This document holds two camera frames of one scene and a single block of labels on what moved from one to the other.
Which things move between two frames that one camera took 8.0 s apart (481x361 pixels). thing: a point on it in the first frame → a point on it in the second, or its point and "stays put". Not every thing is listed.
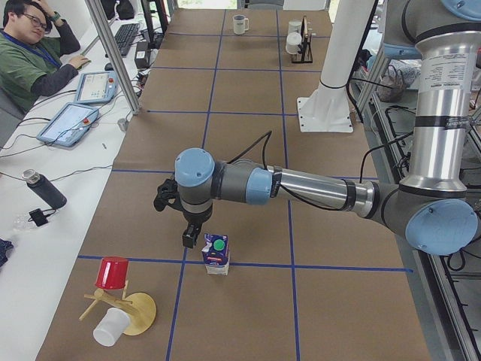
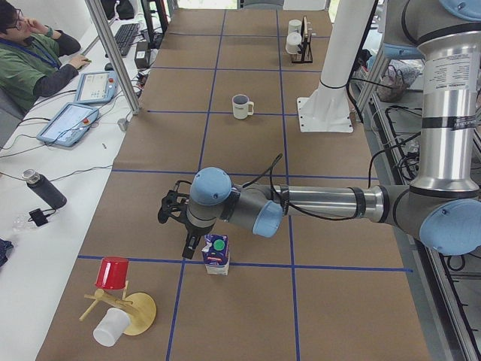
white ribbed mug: [239, 22] → [242, 107]
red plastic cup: [113, 272] stays put
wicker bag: [394, 80] stays put
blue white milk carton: [216, 253] stays put
